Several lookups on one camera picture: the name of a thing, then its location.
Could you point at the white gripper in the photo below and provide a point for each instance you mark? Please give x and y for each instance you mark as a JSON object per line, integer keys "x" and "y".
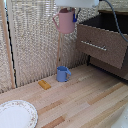
{"x": 76, "y": 3}

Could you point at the pink cup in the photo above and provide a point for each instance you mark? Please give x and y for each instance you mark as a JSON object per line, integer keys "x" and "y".
{"x": 65, "y": 21}

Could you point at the dark wooden cabinet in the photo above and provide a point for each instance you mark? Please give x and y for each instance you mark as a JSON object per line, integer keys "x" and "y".
{"x": 116, "y": 12}

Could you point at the bamboo screen panel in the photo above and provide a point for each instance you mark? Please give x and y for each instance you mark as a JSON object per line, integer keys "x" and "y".
{"x": 30, "y": 40}
{"x": 71, "y": 50}

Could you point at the blue mug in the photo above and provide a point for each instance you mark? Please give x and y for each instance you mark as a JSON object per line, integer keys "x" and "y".
{"x": 61, "y": 75}

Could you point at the yellow block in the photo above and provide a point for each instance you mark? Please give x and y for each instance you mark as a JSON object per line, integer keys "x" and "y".
{"x": 44, "y": 84}

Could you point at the white patterned plate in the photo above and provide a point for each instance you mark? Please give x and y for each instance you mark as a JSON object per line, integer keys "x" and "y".
{"x": 16, "y": 115}

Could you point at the wooden post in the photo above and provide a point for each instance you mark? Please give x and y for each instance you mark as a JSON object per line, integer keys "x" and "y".
{"x": 60, "y": 50}

